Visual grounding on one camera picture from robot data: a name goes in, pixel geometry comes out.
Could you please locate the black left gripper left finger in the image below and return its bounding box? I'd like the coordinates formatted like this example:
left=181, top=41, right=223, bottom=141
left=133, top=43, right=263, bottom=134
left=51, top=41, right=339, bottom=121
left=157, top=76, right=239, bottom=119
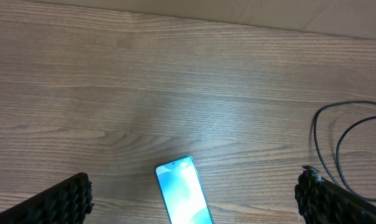
left=0, top=172, right=93, bottom=224

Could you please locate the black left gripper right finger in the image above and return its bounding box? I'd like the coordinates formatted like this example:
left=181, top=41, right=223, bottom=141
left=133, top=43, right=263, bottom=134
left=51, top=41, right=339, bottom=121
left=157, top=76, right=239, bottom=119
left=295, top=166, right=376, bottom=224

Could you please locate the black USB charging cable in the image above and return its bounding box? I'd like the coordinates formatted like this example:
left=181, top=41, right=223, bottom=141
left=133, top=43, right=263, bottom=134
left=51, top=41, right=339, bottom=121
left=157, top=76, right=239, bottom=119
left=311, top=100, right=376, bottom=203

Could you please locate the Galaxy smartphone blue screen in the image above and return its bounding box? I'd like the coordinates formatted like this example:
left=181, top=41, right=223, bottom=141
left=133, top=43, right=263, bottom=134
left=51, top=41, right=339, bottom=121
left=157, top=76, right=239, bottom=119
left=155, top=156, right=214, bottom=224

